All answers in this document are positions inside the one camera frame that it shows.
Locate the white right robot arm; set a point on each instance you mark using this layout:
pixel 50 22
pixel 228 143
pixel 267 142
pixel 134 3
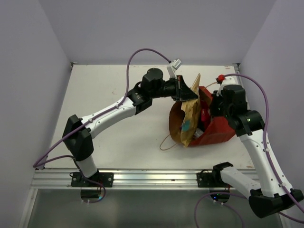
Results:
pixel 273 192

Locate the pink chips bag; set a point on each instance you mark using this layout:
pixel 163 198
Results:
pixel 205 116

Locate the tan kraft snack bag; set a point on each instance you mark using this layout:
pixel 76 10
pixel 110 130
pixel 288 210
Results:
pixel 192 110

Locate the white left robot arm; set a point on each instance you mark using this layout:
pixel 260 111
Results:
pixel 79 133

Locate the red brown paper bag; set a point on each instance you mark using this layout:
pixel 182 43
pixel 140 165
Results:
pixel 218 131

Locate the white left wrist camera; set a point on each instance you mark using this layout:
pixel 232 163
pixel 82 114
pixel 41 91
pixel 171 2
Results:
pixel 173 66

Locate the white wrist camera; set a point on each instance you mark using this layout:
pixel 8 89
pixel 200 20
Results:
pixel 173 66
pixel 223 81

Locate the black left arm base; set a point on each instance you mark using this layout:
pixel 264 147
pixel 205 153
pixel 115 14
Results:
pixel 104 178

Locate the aluminium mounting rail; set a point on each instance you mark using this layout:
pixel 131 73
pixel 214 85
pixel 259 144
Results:
pixel 133 179

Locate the purple candy bag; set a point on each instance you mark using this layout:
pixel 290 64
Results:
pixel 197 134

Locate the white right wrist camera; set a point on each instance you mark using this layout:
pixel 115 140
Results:
pixel 223 81

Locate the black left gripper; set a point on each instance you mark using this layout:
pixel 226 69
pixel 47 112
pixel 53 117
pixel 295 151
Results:
pixel 182 91

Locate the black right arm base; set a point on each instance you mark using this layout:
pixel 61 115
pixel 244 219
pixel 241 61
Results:
pixel 205 179

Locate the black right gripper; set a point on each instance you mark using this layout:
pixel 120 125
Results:
pixel 215 99

